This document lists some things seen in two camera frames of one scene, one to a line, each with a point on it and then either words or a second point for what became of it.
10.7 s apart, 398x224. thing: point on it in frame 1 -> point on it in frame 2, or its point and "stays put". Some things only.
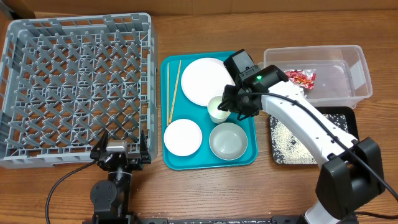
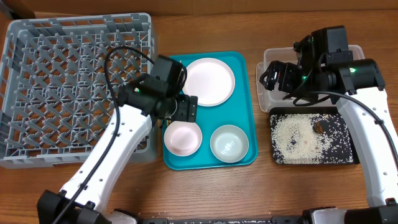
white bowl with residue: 183,137 stays put
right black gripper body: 234,101 -> 277,75
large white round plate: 204,79 stays put
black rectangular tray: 289,147 stays put
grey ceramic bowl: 228,141 stays put
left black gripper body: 134,165 -> 186,109
